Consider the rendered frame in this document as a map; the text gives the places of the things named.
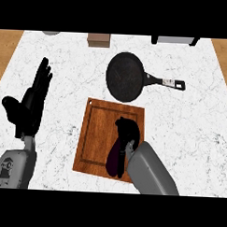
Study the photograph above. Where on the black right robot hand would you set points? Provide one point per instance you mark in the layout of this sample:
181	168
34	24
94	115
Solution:
129	130

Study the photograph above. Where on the dark purple eggplant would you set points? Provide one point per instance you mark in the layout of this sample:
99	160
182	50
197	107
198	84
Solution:
112	159

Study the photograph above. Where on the grey appliance with black legs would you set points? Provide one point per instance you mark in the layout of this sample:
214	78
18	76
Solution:
174	40

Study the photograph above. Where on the brown wooden block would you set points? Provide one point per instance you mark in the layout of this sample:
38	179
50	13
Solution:
99	40

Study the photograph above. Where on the grey round object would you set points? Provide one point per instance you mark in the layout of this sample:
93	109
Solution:
51	32

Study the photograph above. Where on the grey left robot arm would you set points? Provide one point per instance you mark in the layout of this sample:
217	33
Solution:
15	166

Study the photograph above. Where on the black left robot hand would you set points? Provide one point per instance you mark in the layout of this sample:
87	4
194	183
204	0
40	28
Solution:
31	105

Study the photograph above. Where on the brown wooden cutting board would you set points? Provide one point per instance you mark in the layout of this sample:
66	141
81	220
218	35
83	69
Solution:
100	133

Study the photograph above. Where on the black frying pan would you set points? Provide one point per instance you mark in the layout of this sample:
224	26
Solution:
126	76

